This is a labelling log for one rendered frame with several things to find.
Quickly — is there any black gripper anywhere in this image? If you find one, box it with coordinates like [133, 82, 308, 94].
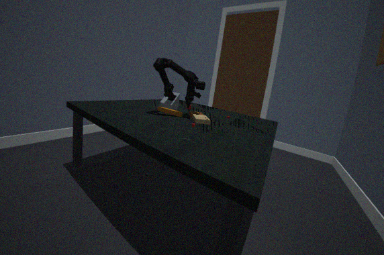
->
[185, 88, 195, 108]

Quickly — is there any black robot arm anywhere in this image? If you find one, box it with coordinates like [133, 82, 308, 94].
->
[154, 58, 205, 101]

